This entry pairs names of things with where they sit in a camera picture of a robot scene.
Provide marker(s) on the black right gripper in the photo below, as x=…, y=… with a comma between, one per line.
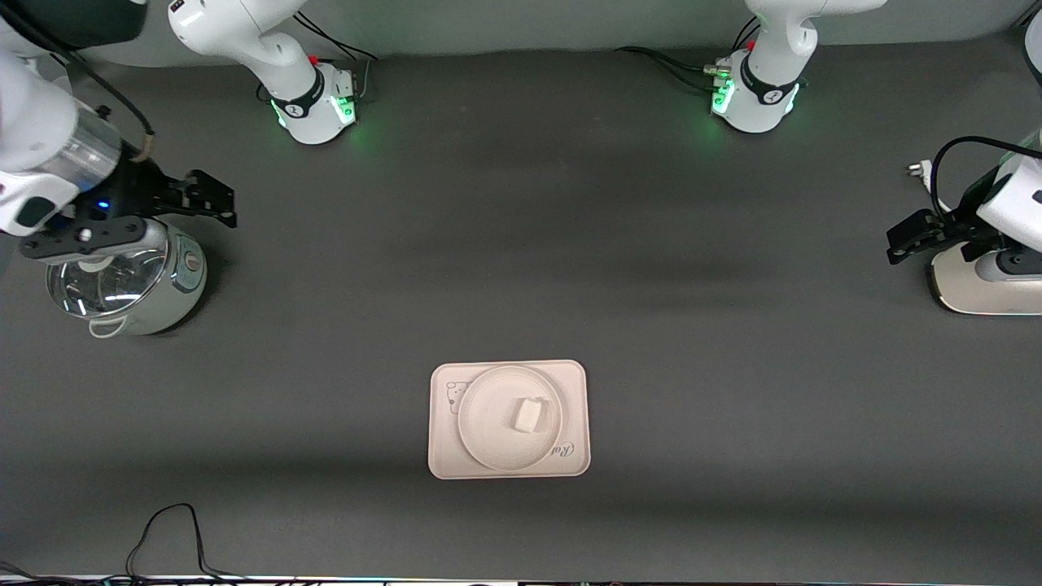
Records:
x=133, y=192

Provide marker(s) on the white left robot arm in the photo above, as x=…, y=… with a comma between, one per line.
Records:
x=765, y=89

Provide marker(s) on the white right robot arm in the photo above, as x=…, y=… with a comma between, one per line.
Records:
x=301, y=98

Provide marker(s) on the cream rectangular tray with print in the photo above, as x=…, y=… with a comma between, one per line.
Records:
x=444, y=456

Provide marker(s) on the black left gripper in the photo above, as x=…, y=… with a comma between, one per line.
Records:
x=958, y=225

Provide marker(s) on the steel electric pot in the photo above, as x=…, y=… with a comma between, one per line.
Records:
x=175, y=285

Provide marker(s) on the small white cube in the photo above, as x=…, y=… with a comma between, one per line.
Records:
x=529, y=413

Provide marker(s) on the glass pot lid with knob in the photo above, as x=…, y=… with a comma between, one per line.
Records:
x=106, y=289

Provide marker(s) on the cream white toaster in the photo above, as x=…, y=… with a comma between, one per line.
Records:
x=961, y=293

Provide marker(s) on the cream round plate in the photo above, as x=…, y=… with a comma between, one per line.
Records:
x=488, y=431

